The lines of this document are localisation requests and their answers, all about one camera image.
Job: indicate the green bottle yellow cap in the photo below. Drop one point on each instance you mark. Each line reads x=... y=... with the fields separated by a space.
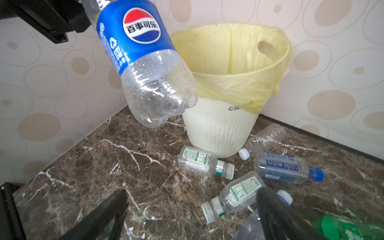
x=341 y=228

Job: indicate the clear crushed bottle white cap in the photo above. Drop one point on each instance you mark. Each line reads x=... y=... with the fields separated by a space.
x=263 y=141

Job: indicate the white plastic waste bin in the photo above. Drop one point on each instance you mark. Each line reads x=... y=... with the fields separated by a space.
x=218 y=127

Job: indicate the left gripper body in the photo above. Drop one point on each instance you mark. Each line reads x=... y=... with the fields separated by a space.
x=51 y=18

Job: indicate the soda water bottle blue cap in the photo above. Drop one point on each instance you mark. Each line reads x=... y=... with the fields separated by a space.
x=286 y=169

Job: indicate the clear bottle pale green cap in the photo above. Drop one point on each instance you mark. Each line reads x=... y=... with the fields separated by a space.
x=235 y=197

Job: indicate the clear bottle purple label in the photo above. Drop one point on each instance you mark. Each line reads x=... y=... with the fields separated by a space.
x=252 y=228

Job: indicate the yellow bin liner bag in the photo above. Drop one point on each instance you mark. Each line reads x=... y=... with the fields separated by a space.
x=236 y=63

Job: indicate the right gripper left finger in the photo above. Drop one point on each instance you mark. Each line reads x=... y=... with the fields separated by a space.
x=105 y=222

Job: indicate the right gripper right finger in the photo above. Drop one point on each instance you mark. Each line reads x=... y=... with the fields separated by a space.
x=280 y=222

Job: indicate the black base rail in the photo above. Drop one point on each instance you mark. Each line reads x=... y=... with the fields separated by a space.
x=11 y=225

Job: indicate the Pepsi bottle blue cap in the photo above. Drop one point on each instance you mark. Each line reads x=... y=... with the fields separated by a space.
x=156 y=81

